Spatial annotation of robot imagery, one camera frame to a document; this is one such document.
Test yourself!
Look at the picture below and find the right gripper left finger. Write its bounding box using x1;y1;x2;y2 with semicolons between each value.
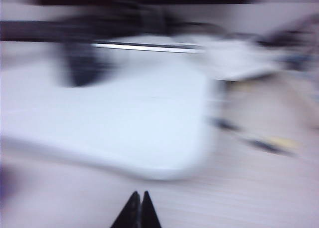
109;191;142;228

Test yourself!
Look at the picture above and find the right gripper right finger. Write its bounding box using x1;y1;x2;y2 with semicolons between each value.
141;190;162;228

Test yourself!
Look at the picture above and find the white raised board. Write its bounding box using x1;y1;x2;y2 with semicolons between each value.
0;35;216;182

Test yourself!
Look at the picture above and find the small black yellow tool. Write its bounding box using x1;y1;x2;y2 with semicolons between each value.
246;135;299;157

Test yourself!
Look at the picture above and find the white monitor stand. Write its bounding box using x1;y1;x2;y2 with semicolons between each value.
91;35;201;54

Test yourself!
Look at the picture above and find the stack of paper booklets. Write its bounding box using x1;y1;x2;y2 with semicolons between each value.
206;37;278;82

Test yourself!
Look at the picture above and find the black computer keyboard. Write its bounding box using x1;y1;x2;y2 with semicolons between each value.
0;20;142;42

